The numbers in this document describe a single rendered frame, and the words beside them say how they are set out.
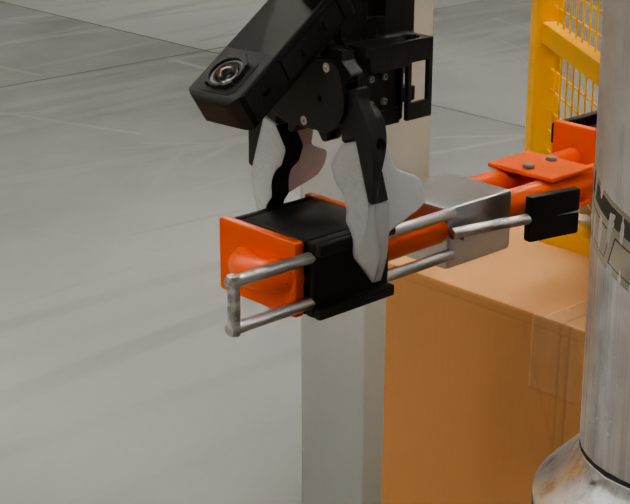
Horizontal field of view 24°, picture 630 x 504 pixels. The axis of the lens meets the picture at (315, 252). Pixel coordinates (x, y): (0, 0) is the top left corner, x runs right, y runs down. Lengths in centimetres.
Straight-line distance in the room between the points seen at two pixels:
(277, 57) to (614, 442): 44
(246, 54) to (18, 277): 356
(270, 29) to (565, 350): 44
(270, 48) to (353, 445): 179
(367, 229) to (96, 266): 357
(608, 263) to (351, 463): 217
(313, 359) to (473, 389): 134
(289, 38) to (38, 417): 270
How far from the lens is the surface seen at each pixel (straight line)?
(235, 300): 86
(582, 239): 136
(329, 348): 257
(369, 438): 260
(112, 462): 329
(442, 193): 103
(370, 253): 91
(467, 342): 127
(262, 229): 92
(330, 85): 89
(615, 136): 45
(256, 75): 85
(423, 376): 132
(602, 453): 49
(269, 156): 95
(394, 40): 92
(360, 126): 89
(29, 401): 360
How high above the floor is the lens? 152
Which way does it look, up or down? 20 degrees down
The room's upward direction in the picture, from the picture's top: straight up
